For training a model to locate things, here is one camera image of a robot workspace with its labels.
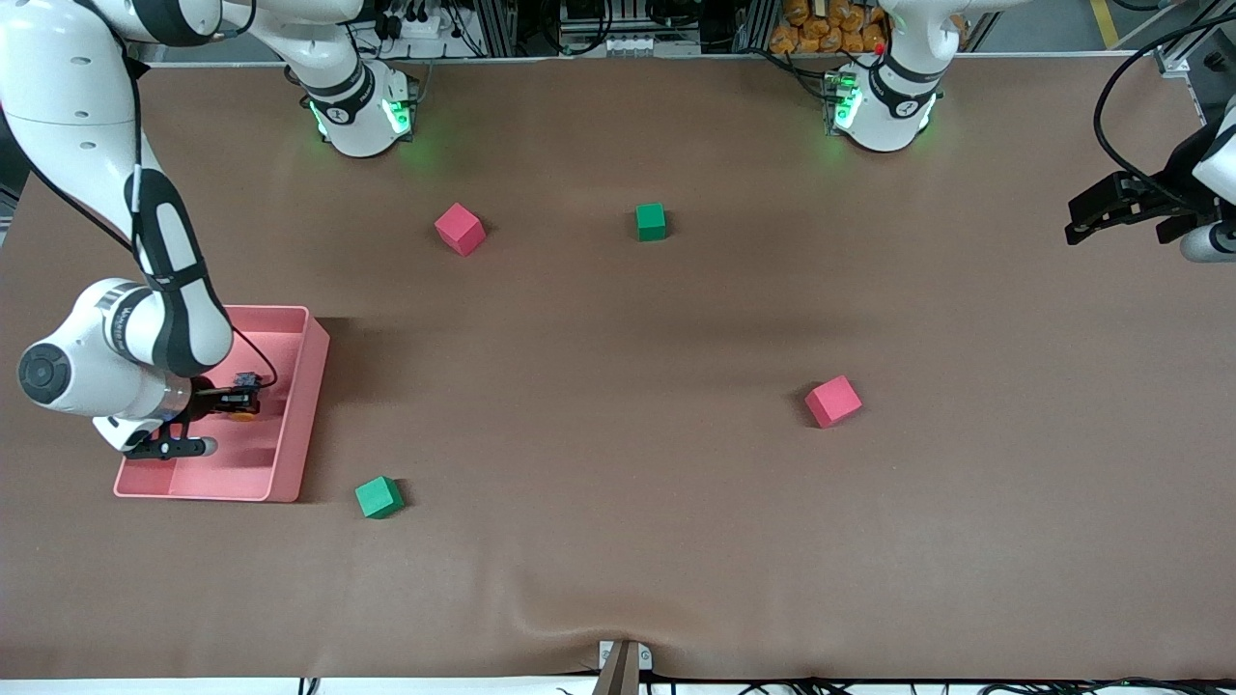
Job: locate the brown table cover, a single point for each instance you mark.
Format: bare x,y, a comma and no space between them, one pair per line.
618,541

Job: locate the white power strip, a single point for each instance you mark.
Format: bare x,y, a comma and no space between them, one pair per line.
425,24

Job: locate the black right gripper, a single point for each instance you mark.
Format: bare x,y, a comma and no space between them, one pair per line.
209,397

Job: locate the metal clamp bracket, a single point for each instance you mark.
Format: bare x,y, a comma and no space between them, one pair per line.
623,666

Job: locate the green foam cube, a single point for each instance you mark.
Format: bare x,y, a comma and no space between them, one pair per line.
651,222
379,497

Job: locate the white socket strip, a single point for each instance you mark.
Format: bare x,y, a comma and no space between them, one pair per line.
637,45

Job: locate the orange capped black button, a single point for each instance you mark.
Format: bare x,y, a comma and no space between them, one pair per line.
247,378

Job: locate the aluminium frame profile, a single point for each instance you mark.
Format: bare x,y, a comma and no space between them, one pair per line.
1188,43

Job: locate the pink foam cube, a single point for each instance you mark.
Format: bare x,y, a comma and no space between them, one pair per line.
460,230
832,402

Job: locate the aluminium frame post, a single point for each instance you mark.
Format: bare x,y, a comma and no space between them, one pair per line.
755,24
494,24

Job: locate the pink plastic bin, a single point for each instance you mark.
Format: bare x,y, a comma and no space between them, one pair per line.
251,468

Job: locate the orange snack bag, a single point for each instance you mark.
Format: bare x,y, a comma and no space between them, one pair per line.
821,29

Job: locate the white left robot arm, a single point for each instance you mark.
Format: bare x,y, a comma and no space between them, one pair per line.
888,97

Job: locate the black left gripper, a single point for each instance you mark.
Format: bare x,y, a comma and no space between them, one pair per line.
1162,196

